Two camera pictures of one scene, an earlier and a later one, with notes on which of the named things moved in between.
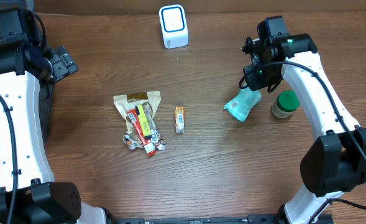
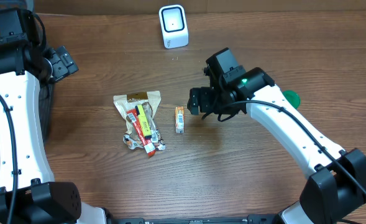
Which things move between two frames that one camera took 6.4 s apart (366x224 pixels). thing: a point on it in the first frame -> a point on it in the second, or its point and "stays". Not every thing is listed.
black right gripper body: (254, 79) -> (196, 101)
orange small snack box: (179, 119) stays
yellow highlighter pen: (143, 121) stays
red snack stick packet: (148, 147) stays
